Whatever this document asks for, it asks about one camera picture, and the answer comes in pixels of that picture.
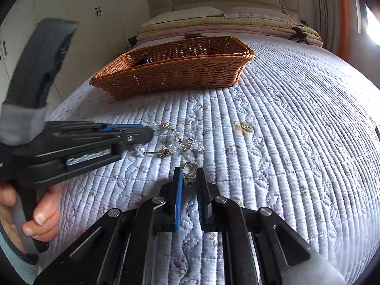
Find pink pillow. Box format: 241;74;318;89
224;7;292;21

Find left hand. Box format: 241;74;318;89
1;182;63;254

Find cream floral pillow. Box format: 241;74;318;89
142;6;224;27

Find window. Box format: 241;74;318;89
355;0;379;46

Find white wardrobe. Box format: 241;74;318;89
1;0;146;120

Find brown wicker basket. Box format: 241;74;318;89
89;35;254;99

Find grey orange curtain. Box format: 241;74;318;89
315;0;357;61

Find gold square pendant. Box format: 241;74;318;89
182;162;198;188

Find dark brown object on bed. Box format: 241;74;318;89
184;33;204;39

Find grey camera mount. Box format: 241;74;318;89
1;18;79;146

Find black scrunchie in basket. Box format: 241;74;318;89
133;52;153;67

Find folded beige pink quilts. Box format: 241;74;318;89
137;17;323;47

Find teal sleeve forearm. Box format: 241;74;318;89
1;226;39;285

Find black object on quilts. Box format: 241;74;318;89
289;27;310;45

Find white quilted bedspread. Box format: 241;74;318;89
40;35;379;284

